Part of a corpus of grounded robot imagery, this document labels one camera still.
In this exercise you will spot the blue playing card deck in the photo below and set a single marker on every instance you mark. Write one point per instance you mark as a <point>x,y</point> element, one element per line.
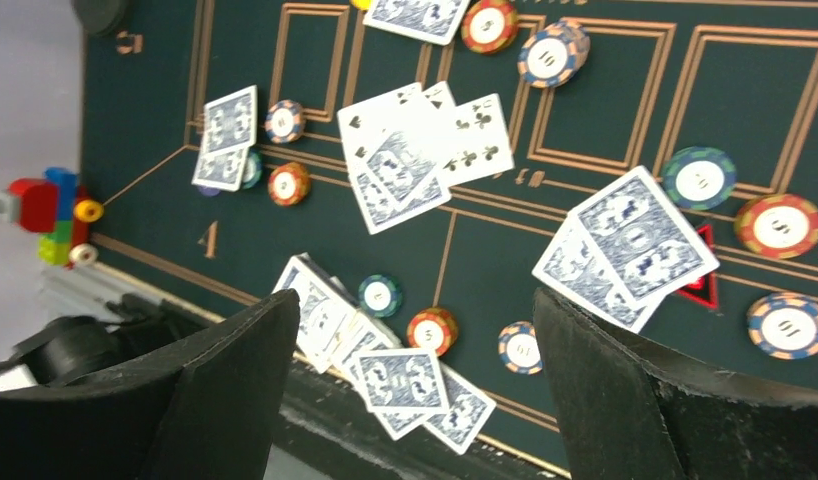
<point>332,326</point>

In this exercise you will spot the colourful lego brick toy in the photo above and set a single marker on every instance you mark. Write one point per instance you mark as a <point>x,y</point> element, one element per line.
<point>59,210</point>

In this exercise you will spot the orange poker chip stack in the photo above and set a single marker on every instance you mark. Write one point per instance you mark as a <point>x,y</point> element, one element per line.
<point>433,328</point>

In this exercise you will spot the yellow big blind button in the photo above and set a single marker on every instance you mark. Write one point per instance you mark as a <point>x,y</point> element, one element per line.
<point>362,5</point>

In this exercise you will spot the blue small blind button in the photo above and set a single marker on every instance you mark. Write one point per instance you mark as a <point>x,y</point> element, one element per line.
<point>208,191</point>

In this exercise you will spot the white blue chip stack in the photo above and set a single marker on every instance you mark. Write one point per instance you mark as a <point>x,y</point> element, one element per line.
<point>518,348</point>

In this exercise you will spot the face up spades card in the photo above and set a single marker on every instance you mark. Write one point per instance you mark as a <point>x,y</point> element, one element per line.
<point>404,108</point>

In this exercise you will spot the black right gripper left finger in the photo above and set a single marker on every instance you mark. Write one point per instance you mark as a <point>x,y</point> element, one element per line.
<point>144,402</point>

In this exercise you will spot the face up clubs card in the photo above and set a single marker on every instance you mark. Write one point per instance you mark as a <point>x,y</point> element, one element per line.
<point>479,144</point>

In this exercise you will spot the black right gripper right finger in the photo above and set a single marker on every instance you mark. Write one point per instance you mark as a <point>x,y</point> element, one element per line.
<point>631,408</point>

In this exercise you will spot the green blue poker chip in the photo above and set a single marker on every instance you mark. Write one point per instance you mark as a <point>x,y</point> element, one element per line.
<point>380,295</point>
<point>699,178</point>
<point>252,171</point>

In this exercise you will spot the dark green poker mat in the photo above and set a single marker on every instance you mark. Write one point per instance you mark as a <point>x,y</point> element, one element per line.
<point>740,76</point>

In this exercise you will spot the red black triangle dealer marker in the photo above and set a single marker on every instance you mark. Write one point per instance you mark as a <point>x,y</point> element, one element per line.
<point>704,290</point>

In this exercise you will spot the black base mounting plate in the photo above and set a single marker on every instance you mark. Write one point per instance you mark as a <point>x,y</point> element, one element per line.
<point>324,423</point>

